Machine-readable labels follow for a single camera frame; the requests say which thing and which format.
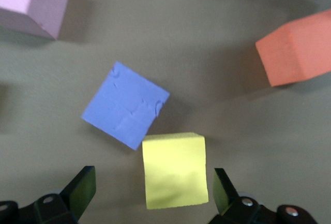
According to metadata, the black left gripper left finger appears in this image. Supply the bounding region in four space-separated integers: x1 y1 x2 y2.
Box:
0 166 97 224

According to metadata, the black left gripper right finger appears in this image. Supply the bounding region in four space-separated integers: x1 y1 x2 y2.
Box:
208 167 318 224

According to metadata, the yellow foam cube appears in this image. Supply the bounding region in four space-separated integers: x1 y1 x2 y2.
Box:
141 132 209 210

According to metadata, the purple foam cube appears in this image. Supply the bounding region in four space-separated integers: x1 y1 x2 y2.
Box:
80 61 171 151

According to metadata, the orange foam cube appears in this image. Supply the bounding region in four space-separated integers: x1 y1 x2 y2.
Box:
255 9 331 88

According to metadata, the pink foam cube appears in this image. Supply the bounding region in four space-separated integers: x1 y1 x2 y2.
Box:
0 0 70 40

